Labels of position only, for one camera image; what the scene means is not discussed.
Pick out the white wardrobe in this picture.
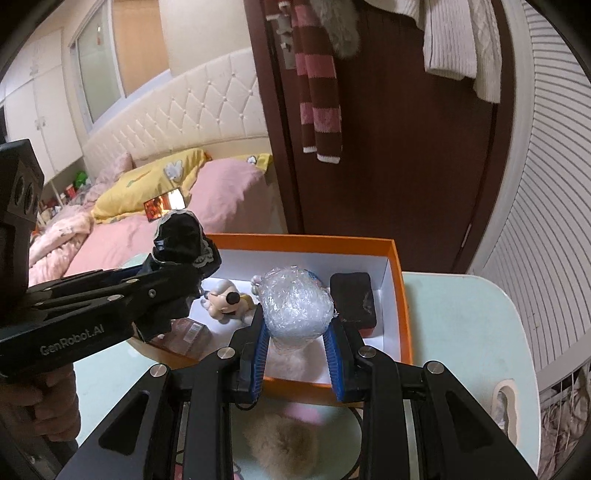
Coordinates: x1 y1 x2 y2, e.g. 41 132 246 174
0 28 89 186

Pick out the pink duvet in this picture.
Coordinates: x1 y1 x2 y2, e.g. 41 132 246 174
28 159 288 289

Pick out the shiny orange packet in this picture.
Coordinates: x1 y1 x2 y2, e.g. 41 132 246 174
143 188 189 223

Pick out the small yellow pillow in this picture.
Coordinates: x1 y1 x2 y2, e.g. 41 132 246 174
244 153 274 173

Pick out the cream toy dog figure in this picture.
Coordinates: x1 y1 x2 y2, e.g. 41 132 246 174
201 278 254 327

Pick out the white louvered closet door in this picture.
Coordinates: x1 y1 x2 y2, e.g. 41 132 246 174
465 18 591 385

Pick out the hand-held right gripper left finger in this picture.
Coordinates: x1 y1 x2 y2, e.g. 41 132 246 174
58 307 269 480

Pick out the grey fur collar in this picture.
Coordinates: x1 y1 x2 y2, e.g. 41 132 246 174
311 0 361 59

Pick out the dark brown snack packet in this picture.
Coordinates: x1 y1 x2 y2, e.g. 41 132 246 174
156 318 212 357

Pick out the metal door handle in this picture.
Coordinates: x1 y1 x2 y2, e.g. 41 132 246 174
266 2 297 71

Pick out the beige fluffy plush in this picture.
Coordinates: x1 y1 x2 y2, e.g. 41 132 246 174
241 412 320 472

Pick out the clutter on white shelf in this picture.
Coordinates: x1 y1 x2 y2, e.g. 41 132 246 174
39 170 89 219

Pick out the orange cardboard box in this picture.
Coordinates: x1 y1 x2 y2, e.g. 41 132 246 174
127 233 414 408

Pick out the pink pillow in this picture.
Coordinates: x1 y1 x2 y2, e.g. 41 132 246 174
93 152 136 186

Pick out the crumpled striped cloth pile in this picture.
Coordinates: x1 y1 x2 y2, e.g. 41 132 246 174
537 364 591 468

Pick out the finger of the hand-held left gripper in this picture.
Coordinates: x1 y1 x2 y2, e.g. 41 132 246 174
31 284 205 344
27 258 206 302

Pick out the clear plastic-wrapped ball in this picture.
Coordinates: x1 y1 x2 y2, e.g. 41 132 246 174
255 265 336 346

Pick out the dark brown door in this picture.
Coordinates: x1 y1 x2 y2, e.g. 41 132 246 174
244 0 516 274

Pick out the black lace-trimmed cloth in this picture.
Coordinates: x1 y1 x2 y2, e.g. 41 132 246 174
151 209 223 280

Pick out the pink floral quilt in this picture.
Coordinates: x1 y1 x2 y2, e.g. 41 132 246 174
28 203 94 269

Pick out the large yellow pillow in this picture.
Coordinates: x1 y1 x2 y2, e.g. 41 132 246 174
91 148 209 225

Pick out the window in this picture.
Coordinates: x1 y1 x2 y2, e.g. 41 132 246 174
68 0 126 126

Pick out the black case with red base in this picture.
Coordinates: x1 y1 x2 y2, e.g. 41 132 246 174
329 271 378 332

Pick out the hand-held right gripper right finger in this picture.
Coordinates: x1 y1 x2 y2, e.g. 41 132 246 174
322 318 539 480

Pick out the cream tufted bed headboard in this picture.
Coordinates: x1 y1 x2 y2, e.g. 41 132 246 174
82 48 269 172

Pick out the person's left hand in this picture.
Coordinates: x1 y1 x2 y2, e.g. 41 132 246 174
0 364 78 446

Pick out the white knit sweater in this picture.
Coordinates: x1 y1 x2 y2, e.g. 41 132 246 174
368 0 504 104

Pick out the striped brown pink scarf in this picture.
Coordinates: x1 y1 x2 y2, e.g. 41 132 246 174
278 0 345 165

